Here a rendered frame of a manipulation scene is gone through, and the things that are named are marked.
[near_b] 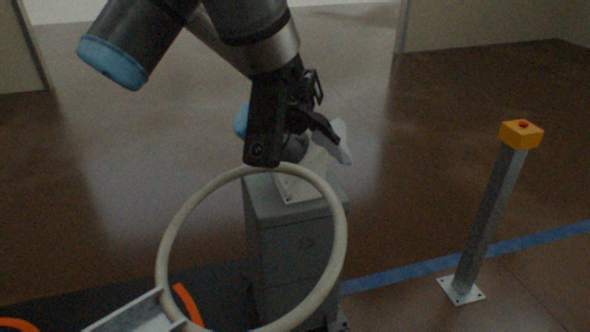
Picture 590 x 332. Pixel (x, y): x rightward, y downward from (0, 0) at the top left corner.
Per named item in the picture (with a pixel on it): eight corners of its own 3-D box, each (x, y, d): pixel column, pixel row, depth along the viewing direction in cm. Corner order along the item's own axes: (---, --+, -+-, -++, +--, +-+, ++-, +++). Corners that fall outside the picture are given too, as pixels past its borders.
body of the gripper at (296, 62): (326, 99, 59) (306, 30, 50) (312, 140, 54) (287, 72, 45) (282, 100, 62) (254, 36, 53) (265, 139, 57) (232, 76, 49)
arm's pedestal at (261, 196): (240, 278, 230) (227, 160, 182) (318, 260, 242) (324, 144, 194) (258, 353, 191) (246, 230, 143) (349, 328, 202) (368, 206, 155)
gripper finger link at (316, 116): (348, 134, 55) (300, 97, 52) (345, 141, 54) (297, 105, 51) (326, 146, 58) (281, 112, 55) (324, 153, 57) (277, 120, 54)
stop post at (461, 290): (485, 299, 217) (560, 133, 156) (455, 307, 213) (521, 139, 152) (464, 272, 233) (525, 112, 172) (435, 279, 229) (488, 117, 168)
